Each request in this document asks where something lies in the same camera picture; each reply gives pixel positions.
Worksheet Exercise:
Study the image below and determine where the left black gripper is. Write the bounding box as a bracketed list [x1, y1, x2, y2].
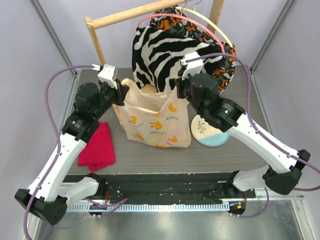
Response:
[93, 79, 130, 119]

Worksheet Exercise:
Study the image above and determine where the banana print plastic bag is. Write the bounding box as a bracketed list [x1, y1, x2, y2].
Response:
[118, 78, 191, 148]

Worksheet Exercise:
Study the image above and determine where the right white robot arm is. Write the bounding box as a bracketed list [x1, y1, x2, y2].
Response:
[175, 73, 304, 198]

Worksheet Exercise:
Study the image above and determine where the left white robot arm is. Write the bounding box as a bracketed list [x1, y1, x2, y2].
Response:
[14, 80, 129, 226]

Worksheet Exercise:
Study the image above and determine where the orange camouflage garment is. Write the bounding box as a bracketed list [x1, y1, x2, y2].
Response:
[149, 6, 236, 93]

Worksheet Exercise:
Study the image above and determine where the fruit plate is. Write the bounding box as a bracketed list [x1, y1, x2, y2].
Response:
[190, 115, 230, 147]

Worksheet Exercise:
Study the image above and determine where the red cloth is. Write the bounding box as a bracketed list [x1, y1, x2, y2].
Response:
[77, 122, 116, 172]

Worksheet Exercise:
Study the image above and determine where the zebra print garment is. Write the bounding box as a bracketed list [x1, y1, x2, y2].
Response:
[132, 26, 222, 92]

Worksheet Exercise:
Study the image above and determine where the pink clothes hanger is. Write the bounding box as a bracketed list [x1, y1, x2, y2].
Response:
[136, 13, 225, 53]

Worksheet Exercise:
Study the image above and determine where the cream clothes hanger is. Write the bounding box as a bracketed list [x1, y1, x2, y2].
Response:
[176, 6, 234, 48]

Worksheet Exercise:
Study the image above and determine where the wooden clothes rack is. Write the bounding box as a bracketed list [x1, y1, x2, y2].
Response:
[84, 0, 225, 131]

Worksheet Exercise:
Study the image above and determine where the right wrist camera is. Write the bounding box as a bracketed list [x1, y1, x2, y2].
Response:
[180, 51, 204, 78]

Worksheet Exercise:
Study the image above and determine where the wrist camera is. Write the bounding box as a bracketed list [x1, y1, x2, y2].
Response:
[180, 51, 204, 78]
[92, 64, 118, 90]

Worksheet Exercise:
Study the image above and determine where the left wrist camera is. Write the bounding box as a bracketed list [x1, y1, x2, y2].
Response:
[92, 64, 118, 90]

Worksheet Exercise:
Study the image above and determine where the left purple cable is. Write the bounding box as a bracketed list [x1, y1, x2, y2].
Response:
[22, 64, 128, 240]

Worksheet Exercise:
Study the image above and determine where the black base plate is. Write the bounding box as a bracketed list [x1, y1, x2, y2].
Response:
[64, 171, 257, 204]

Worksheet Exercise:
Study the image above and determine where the slotted cable duct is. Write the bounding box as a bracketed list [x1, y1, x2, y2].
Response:
[67, 202, 230, 214]

